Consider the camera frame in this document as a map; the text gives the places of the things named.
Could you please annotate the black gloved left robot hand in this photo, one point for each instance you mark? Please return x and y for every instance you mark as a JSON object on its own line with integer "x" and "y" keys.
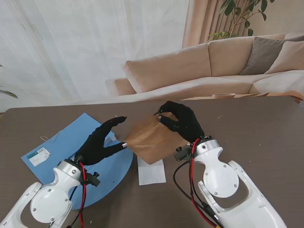
{"x": 95, "y": 147}

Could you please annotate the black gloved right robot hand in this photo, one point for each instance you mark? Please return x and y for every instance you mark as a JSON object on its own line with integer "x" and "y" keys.
{"x": 187, "y": 123}

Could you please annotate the blue plastic file folder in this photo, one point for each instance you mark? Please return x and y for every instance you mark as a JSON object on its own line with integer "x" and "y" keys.
{"x": 71, "y": 137}

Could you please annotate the brown kraft paper envelope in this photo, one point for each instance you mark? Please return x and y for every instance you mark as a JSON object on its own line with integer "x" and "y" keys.
{"x": 152, "y": 140}

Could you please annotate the white lined letter paper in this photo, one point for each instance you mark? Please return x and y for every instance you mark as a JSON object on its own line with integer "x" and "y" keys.
{"x": 152, "y": 175}

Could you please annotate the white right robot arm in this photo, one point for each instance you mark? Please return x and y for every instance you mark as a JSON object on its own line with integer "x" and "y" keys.
{"x": 221, "y": 180}

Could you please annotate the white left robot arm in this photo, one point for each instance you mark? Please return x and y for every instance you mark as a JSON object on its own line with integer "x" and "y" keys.
{"x": 52, "y": 202}

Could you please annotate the small pale elongated scrap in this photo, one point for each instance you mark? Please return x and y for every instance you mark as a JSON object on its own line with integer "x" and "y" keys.
{"x": 219, "y": 117}

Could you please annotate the beige fabric sofa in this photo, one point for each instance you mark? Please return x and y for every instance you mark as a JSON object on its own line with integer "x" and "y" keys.
{"x": 166, "y": 71}

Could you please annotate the light wooden side table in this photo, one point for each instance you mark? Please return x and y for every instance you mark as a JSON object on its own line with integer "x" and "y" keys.
{"x": 247, "y": 95}

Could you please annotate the dark green plant leaf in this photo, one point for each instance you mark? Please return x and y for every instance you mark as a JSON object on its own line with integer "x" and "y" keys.
{"x": 9, "y": 93}

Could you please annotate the white sheer curtain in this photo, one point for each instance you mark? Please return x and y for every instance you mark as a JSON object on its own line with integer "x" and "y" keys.
{"x": 71, "y": 47}

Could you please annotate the grey-brown sofa cushion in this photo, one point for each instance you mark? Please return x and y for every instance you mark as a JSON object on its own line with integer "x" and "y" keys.
{"x": 263, "y": 54}

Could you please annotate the beige pleated curtain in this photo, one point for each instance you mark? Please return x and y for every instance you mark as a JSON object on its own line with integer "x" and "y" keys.
{"x": 202, "y": 21}

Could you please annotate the beige sofa cushion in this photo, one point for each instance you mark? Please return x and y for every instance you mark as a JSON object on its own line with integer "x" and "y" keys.
{"x": 289, "y": 57}

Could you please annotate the green leafy houseplant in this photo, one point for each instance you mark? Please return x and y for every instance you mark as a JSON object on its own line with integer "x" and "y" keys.
{"x": 229, "y": 6}

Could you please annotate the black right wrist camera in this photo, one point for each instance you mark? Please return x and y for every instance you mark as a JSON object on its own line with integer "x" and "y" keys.
{"x": 181, "y": 154}

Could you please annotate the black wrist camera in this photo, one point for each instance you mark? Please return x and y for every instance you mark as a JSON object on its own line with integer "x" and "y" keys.
{"x": 181, "y": 154}
{"x": 92, "y": 179}

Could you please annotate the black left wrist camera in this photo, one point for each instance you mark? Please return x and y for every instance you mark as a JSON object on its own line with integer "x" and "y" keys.
{"x": 92, "y": 179}

